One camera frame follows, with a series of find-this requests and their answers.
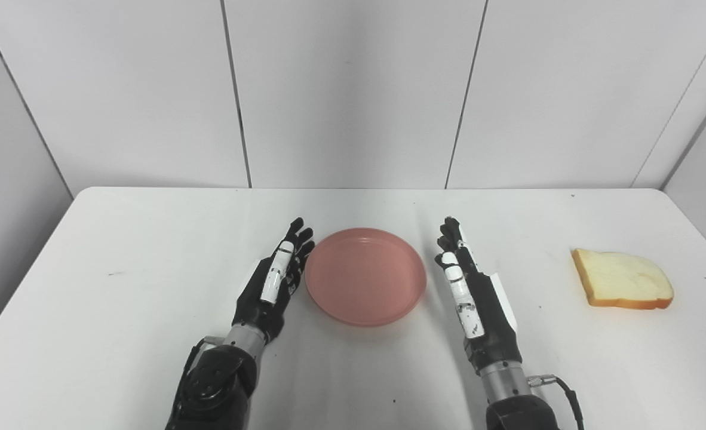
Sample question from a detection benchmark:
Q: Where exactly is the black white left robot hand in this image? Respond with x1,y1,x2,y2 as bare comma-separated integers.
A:
232,217,316,345

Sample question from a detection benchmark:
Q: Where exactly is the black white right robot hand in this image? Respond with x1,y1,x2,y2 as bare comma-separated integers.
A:
435,216,523,375

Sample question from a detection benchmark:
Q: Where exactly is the pink round plate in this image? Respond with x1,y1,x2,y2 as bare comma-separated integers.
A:
305,228,428,327

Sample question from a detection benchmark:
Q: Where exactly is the slice of white bread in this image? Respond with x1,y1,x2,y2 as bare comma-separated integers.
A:
572,248,674,310

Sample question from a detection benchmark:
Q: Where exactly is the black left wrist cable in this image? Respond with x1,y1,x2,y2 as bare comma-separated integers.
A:
174,336,225,419

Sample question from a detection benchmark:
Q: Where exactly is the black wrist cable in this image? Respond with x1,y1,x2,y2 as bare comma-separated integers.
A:
174,336,225,419
527,374,585,430

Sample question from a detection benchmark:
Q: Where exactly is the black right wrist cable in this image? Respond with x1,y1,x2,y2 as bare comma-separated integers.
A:
527,374,585,430

